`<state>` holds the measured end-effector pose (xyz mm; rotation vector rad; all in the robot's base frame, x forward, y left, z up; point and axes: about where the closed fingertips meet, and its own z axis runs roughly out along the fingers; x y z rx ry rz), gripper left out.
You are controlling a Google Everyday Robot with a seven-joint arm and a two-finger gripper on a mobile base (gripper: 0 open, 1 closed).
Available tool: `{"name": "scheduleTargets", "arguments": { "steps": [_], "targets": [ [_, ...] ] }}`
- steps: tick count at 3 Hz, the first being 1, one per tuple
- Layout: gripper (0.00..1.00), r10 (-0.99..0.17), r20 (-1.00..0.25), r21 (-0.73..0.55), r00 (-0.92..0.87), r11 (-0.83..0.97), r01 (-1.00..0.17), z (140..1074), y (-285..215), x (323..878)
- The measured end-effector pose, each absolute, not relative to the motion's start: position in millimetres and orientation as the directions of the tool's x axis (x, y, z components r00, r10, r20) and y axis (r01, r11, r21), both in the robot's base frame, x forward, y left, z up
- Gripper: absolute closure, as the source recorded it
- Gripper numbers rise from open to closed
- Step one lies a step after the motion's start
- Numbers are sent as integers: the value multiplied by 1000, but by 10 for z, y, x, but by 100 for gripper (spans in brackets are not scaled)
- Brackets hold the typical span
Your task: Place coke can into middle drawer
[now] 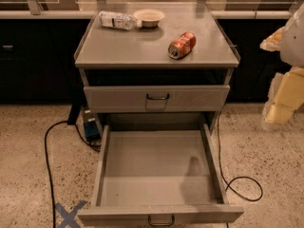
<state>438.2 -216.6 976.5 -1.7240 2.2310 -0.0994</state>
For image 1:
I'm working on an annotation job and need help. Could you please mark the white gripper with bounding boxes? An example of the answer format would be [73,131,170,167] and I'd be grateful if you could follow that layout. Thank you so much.
[260,4,304,130]

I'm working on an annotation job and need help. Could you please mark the orange soda can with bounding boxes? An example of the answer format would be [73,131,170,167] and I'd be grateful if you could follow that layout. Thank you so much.
[168,32,196,60]

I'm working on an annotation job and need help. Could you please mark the closed grey top drawer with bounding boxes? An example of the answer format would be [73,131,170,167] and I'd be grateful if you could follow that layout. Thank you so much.
[84,85,230,113]

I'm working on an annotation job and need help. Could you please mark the grey metal drawer cabinet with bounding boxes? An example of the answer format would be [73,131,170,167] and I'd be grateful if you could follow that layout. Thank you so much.
[75,3,238,130]

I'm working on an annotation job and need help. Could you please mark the open grey middle drawer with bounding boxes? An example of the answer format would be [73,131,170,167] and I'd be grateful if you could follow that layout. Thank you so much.
[78,123,243,227]

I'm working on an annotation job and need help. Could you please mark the beige paper bowl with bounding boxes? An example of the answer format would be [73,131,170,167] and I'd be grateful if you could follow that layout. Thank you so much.
[133,9,165,28]

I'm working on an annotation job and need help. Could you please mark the clear plastic water bottle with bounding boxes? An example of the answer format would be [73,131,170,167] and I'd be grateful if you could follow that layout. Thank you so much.
[98,10,143,30]

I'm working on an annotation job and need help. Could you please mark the blue power box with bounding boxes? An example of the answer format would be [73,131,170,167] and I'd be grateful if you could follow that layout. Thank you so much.
[82,106,100,142]

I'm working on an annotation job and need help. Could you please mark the dark counter cabinets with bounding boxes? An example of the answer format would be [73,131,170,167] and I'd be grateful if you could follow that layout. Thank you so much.
[0,19,291,105]

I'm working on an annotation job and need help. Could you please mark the blue tape cross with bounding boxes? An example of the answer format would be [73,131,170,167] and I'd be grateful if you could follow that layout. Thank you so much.
[55,200,86,228]

